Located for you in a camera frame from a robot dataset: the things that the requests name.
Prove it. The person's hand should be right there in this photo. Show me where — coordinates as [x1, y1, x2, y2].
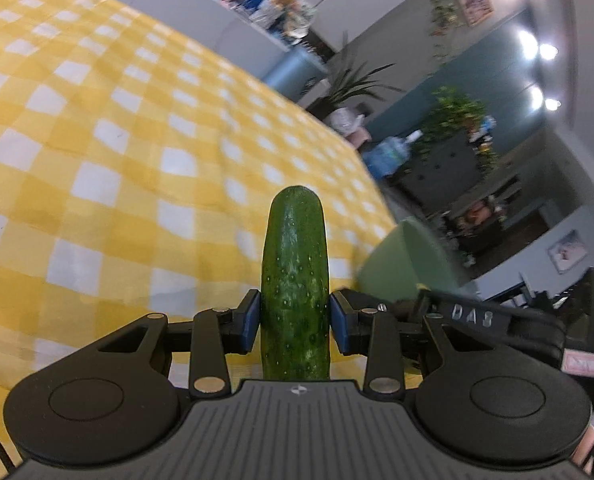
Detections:
[571, 404, 594, 470]

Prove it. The pink small appliance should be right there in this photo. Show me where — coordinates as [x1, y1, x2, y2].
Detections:
[346, 127, 372, 150]

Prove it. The yellow checkered tablecloth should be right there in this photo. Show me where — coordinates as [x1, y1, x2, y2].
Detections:
[0, 0, 394, 434]

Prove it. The blue-grey trash can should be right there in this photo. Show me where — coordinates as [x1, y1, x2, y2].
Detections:
[262, 47, 328, 102]

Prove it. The framed picture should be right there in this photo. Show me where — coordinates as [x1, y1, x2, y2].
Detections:
[457, 0, 494, 27]

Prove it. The dark grey dresser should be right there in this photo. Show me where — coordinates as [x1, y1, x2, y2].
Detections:
[390, 133, 483, 214]

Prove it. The white tv cabinet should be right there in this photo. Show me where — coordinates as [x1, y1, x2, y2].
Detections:
[118, 0, 308, 79]

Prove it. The hanging vine plant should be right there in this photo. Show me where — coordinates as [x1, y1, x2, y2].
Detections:
[430, 0, 463, 66]

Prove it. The white plastic bag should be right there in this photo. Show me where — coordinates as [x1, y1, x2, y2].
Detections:
[325, 107, 364, 136]

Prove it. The green cucumber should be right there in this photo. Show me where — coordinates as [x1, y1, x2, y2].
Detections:
[260, 185, 330, 382]

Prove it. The potted green plant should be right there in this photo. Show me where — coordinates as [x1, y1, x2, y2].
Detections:
[306, 32, 404, 122]

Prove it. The green plastic bowl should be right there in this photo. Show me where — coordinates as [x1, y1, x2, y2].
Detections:
[355, 216, 475, 302]

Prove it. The blue water jug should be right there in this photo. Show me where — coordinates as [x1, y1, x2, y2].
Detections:
[362, 130, 423, 181]

